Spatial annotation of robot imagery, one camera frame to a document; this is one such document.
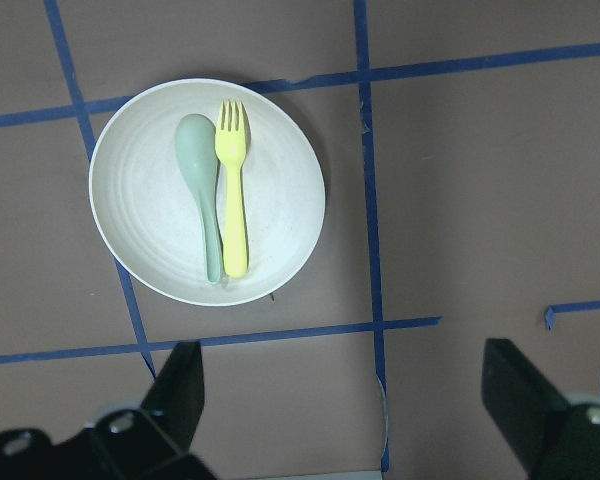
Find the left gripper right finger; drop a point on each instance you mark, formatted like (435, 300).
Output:
(526, 407)

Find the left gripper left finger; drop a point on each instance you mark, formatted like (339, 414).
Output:
(175, 400)

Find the cream round plate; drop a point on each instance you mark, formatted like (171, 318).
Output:
(149, 221)

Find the yellow plastic fork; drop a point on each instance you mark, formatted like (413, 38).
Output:
(231, 150)

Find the pale green plastic spoon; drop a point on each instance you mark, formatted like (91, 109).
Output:
(199, 167)

